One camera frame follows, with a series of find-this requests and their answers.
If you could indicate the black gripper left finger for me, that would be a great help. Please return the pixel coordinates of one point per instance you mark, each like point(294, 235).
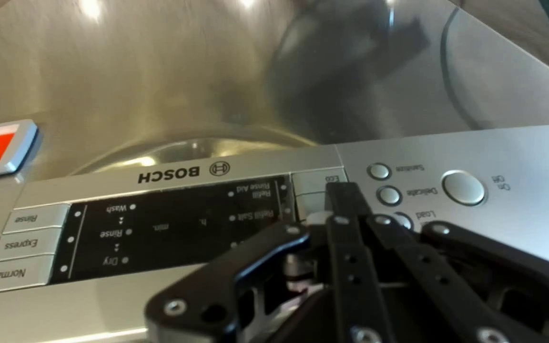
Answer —
point(237, 273)

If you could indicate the stainless steel Bosch dishwasher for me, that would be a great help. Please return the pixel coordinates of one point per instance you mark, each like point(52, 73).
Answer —
point(160, 77)

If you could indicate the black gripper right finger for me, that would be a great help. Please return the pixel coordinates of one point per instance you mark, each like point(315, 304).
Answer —
point(477, 279)

